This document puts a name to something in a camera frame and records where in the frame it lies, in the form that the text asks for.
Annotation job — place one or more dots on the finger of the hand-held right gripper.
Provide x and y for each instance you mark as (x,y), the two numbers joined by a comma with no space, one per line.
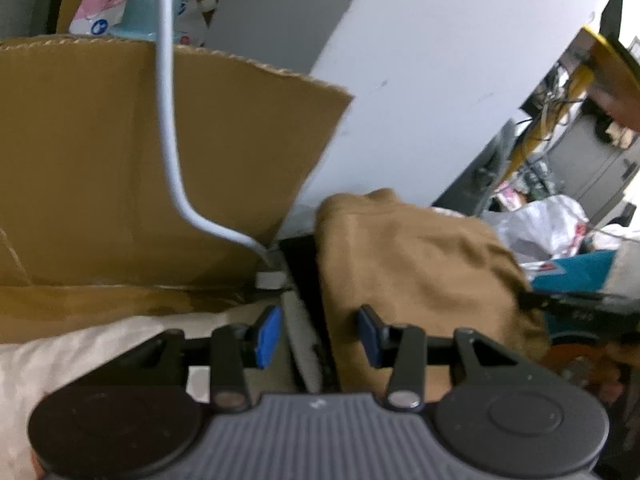
(550,302)

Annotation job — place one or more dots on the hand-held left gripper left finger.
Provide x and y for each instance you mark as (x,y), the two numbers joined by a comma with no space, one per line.
(267,332)

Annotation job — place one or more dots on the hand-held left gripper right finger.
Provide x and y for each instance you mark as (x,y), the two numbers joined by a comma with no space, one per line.
(367,335)

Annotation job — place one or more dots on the brown printed t-shirt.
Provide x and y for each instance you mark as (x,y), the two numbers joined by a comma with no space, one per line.
(425,260)

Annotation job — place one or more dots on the teal bag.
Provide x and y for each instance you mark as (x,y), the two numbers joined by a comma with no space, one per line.
(580,270)

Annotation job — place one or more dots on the white charger plug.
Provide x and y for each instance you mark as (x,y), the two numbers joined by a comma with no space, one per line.
(270,280)

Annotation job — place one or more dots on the folded black garment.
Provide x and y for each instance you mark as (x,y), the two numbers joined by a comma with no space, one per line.
(305,270)

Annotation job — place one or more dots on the white plastic bag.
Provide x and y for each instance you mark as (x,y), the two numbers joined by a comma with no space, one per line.
(540,225)

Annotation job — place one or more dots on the grey metal cabinet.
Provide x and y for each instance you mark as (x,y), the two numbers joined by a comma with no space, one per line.
(600,160)

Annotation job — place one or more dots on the white bear print bed sheet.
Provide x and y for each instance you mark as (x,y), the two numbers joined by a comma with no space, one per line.
(75,350)

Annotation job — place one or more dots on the large flattened cardboard sheet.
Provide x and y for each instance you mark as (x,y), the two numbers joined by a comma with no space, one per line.
(90,160)

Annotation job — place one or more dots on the pink white detergent pouch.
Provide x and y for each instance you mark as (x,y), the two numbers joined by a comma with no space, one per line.
(100,10)

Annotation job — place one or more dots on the yellow metal frame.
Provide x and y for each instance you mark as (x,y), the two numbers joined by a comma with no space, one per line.
(530,142)

